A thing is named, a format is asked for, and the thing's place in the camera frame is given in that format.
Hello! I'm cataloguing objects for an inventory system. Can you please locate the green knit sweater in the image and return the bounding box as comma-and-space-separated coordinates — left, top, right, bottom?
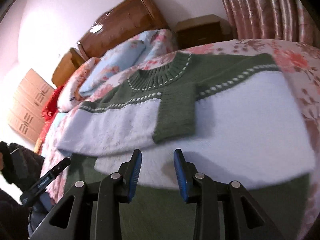
56, 53, 315, 239

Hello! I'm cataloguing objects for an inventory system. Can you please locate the person in dark jacket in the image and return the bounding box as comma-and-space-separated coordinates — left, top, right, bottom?
0, 141, 54, 240

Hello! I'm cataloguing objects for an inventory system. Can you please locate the beige louvered wardrobe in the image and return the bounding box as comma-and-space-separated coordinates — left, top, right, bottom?
8, 69, 54, 143

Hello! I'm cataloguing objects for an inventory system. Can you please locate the red floral bedding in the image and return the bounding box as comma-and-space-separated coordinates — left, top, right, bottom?
39, 86, 63, 142

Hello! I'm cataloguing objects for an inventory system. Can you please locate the orange floral folded blanket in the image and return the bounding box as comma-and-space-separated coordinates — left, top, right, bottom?
57, 57, 101, 113

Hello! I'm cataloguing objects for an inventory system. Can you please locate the light wooden headboard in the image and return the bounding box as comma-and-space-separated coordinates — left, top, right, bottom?
52, 48, 85, 88

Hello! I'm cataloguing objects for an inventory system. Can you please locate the light blue floral pillow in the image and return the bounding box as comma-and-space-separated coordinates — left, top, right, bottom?
79, 29, 161, 98

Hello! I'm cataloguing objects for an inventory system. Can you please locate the pink floral quilt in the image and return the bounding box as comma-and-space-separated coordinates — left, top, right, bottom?
39, 38, 320, 240

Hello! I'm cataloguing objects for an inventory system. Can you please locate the dark wooden headboard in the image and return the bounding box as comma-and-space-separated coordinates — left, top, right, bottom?
77, 0, 169, 60

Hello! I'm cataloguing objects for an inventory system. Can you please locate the dark wooden nightstand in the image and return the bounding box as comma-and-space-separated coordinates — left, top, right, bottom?
174, 14, 234, 49

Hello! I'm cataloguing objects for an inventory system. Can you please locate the pink floral curtain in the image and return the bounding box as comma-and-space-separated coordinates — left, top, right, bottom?
222, 0, 319, 48

